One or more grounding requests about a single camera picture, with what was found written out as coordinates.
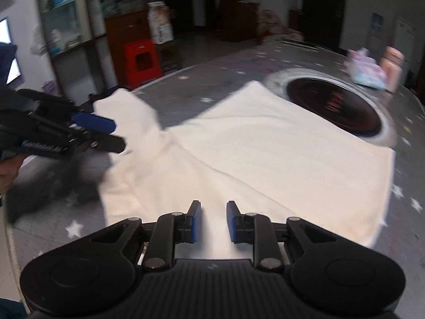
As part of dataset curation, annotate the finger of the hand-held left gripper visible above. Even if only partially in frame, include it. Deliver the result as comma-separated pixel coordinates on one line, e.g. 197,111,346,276
16,88,117,134
68,127,127,155

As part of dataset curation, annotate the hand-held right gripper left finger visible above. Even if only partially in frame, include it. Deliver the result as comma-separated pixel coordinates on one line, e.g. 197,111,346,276
87,200,202,270

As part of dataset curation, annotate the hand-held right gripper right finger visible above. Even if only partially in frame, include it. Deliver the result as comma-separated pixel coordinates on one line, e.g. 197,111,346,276
226,200,339,271

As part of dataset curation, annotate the cream garment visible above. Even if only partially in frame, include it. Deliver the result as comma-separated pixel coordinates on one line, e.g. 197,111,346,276
92,80,396,261

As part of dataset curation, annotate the person's left hand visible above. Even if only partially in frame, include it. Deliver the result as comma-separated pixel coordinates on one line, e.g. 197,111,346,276
0,156,24,194

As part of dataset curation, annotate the purple plastic basket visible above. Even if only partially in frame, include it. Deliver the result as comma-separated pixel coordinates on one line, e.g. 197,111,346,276
43,80,63,97

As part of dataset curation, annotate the brown wooden cabinet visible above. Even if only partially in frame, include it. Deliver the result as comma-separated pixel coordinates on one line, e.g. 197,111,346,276
96,0,156,89

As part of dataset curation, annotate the red plastic stool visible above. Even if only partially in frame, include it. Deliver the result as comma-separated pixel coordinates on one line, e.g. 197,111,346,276
124,39,164,89

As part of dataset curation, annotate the glass display cabinet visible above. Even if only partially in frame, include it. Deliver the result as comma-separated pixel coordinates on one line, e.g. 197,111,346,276
33,0,97,72

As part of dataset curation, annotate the white printed sack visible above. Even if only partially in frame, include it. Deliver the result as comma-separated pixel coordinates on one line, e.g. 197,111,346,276
148,2,175,44

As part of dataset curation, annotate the round black induction cooktop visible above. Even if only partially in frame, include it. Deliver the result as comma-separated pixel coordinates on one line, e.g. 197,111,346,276
264,67,397,147

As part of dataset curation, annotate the dark wooden bookshelf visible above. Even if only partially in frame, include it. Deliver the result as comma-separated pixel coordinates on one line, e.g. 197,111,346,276
221,0,263,42

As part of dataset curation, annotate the pink children's play tent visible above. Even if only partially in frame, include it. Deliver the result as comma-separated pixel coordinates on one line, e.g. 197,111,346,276
257,8,304,45

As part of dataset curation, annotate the pastel tissue pack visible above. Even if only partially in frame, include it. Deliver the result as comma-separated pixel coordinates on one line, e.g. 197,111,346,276
352,60,389,90

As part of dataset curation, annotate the pink thermos bottle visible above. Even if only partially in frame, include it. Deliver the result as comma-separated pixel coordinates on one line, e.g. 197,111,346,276
380,47,405,94

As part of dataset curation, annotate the dark wooden door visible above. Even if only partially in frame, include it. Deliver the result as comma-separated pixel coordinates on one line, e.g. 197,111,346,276
302,0,347,50

